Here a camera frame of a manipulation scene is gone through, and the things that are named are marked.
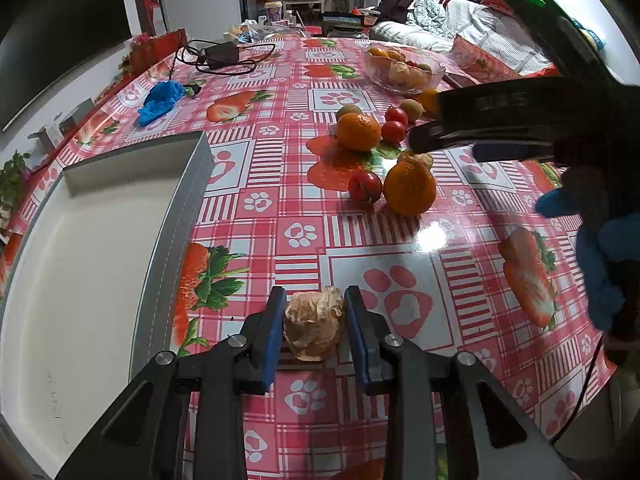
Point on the pile of tan husked fruits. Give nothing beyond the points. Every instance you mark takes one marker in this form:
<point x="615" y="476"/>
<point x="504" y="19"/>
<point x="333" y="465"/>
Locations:
<point x="407" y="76"/>

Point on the bumpy orange mandarin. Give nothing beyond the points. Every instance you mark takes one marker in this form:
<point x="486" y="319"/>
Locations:
<point x="357" y="131"/>

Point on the black power adapter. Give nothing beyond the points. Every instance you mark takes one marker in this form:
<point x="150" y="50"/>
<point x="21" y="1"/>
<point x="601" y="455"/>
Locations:
<point x="220" y="52"/>

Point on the small orange mandarin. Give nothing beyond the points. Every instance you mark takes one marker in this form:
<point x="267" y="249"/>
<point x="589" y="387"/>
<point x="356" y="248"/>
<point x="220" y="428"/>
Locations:
<point x="378" y="53"/>
<point x="395" y="55"/>

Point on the dark red smartphone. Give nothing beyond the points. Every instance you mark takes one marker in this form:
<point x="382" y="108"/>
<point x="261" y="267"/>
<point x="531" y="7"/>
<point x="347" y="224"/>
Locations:
<point x="460" y="80"/>

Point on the white low table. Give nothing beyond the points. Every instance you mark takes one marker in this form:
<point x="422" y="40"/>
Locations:
<point x="305" y="2"/>

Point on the green potted plant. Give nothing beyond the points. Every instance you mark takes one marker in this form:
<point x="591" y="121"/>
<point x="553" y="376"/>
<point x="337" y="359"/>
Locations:
<point x="12" y="180"/>

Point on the blue glove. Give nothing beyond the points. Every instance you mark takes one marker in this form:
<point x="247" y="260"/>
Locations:
<point x="160" y="100"/>

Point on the clear glass bowl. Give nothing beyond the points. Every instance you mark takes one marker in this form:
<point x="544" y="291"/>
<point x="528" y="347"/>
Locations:
<point x="385" y="77"/>

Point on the white quilt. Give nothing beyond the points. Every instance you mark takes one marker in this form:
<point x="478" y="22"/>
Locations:
<point x="475" y="20"/>

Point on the smooth round orange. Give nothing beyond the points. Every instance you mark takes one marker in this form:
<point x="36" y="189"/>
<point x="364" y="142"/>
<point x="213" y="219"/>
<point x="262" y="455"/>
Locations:
<point x="427" y="101"/>

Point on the white tray with grey sides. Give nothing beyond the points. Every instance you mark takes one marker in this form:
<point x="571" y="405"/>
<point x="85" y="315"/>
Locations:
<point x="75" y="285"/>

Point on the plaid strawberry sofa cover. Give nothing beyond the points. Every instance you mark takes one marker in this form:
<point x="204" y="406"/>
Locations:
<point x="475" y="57"/>

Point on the purple cup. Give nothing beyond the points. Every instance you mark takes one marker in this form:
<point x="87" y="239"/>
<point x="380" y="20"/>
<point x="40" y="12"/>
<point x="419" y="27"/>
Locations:
<point x="274" y="10"/>

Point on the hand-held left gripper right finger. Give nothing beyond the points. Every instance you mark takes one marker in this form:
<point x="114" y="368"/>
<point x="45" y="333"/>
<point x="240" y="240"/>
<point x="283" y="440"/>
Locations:
<point x="357" y="342"/>

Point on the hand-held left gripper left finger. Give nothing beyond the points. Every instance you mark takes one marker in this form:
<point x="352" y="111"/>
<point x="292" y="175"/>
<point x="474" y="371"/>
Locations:
<point x="270" y="342"/>

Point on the brown kiwi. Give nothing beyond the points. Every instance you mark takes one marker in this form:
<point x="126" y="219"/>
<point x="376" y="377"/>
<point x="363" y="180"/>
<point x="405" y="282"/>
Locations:
<point x="411" y="109"/>
<point x="348" y="111"/>

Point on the brown pastry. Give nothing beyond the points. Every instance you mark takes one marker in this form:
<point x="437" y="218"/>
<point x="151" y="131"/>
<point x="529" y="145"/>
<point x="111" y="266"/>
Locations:
<point x="312" y="322"/>

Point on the black television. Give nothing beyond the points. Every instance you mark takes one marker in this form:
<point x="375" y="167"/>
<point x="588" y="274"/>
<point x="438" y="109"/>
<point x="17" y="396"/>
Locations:
<point x="60" y="35"/>

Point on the person's right hand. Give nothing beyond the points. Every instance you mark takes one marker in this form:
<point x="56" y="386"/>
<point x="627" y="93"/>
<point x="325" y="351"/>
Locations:
<point x="595" y="270"/>

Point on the dark clothing pile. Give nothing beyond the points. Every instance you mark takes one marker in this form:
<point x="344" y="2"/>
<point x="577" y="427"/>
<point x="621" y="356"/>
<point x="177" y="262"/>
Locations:
<point x="395" y="2"/>

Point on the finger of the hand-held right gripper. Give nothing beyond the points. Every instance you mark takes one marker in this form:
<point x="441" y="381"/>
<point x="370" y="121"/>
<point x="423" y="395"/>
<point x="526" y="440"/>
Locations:
<point x="450" y="135"/>
<point x="515" y="152"/>

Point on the clear plastic bag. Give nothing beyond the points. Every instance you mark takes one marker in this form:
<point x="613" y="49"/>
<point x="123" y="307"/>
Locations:
<point x="257" y="30"/>

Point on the large orange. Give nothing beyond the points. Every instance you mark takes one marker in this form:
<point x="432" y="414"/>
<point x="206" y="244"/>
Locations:
<point x="410" y="190"/>

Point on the red plaid strawberry tablecloth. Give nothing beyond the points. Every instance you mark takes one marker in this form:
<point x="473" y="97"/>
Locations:
<point x="300" y="210"/>

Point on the small white box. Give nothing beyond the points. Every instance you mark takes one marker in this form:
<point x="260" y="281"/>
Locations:
<point x="50" y="132"/>

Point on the red patterned cushion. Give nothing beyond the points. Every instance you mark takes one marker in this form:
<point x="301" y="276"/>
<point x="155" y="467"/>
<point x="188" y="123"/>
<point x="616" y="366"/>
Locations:
<point x="492" y="0"/>

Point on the pink artificial flowers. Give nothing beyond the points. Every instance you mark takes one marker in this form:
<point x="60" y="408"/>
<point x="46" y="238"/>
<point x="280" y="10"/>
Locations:
<point x="142" y="39"/>

